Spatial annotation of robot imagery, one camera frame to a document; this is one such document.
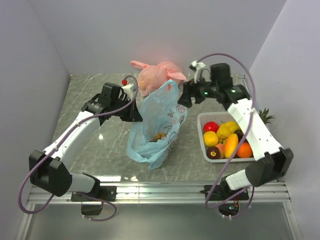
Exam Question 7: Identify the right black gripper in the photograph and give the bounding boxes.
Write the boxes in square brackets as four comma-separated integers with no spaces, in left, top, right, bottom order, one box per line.
[178,73,220,108]

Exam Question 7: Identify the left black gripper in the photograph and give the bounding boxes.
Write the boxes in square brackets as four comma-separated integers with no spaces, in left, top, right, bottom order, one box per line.
[111,97,143,122]

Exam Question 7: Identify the blue plastic bag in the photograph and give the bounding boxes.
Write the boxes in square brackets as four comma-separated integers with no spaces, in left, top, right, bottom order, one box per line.
[126,80,188,170]

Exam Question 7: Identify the brown fake longan bunch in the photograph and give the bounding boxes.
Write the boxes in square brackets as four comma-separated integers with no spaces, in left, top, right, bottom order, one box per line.
[153,132,167,142]

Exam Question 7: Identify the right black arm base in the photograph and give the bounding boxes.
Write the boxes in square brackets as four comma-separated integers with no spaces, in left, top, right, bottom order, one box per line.
[209,183,250,217]

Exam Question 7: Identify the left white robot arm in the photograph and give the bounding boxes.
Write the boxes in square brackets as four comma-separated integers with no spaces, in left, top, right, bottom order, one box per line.
[29,82,143,201]

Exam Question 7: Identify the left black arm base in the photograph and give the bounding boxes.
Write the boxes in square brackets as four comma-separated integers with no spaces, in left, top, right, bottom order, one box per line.
[70,186,117,220]

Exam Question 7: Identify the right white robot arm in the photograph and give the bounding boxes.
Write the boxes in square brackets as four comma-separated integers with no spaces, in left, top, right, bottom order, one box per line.
[178,61,294,200]

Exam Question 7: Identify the red fake apple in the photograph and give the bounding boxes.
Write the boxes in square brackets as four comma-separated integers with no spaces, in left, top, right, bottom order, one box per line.
[203,121,220,133]

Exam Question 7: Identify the pink tied plastic bag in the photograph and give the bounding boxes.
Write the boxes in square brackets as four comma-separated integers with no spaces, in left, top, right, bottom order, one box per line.
[130,60,187,97]

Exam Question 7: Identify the yellow fake orange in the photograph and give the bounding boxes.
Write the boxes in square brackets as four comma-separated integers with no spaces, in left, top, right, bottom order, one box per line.
[203,131,219,147]

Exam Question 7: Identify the fake peach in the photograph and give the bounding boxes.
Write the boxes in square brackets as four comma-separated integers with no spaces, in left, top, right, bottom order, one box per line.
[216,143,225,159]

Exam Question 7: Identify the dark fake mangosteen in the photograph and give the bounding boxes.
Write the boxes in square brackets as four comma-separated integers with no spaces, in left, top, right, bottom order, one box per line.
[206,146,221,160]

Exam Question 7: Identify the yellow fake mango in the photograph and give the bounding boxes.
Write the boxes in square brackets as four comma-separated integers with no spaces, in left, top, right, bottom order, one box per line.
[224,133,239,159]

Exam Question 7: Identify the fake pineapple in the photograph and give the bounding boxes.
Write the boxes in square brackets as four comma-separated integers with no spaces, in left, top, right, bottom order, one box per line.
[258,108,276,125]

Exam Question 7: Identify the white plastic basket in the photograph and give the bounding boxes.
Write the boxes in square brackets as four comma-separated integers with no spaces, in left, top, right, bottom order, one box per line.
[196,111,258,164]

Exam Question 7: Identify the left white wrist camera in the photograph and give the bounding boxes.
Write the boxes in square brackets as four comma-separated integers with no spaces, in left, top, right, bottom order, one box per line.
[121,83,137,101]

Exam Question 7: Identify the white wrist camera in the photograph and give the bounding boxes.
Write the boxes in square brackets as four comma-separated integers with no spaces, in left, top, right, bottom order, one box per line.
[121,83,137,101]
[189,60,206,83]

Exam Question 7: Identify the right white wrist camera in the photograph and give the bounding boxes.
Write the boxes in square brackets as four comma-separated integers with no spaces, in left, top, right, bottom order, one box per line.
[189,60,206,83]

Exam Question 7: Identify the aluminium rail frame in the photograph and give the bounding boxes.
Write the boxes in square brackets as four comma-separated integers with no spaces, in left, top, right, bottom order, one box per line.
[14,74,303,240]

